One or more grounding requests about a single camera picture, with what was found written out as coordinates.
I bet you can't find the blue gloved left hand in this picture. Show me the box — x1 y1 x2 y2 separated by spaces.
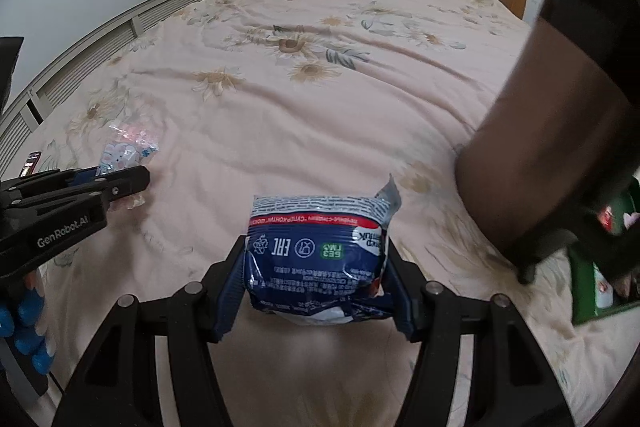
1 270 56 376

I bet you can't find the blue white snack bag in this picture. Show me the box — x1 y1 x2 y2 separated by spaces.
244 179 401 325

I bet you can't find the small red phone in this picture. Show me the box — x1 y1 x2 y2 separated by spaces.
18 150 41 178

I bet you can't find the black brown electric kettle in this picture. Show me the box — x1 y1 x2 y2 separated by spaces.
454 0 639 284

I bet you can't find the green tray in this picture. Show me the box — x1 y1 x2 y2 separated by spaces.
567 178 639 325

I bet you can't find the clear cartoon candy packet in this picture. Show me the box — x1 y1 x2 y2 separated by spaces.
94 118 162 212

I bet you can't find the white radiator cover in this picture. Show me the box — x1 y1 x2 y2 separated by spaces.
1 0 202 174

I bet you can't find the floral beige bedspread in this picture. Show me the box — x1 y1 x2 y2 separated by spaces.
3 0 639 425

